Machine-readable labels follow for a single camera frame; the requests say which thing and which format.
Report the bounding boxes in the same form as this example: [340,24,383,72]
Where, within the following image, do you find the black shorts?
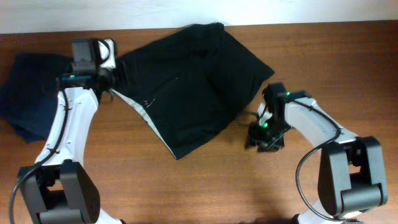
[114,23,274,159]

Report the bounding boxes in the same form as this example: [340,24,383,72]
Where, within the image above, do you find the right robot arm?
[245,83,388,224]

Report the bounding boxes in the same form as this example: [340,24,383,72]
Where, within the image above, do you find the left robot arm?
[8,38,123,223]

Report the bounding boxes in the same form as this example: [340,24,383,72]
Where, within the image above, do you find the folded navy blue garment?
[1,53,71,143]

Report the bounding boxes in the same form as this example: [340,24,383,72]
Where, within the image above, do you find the right black cable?
[236,99,346,222]

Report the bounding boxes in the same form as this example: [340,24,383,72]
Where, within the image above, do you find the black cable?
[8,39,109,224]
[236,99,346,222]

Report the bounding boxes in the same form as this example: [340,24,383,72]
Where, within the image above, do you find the left black cable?
[8,39,109,224]

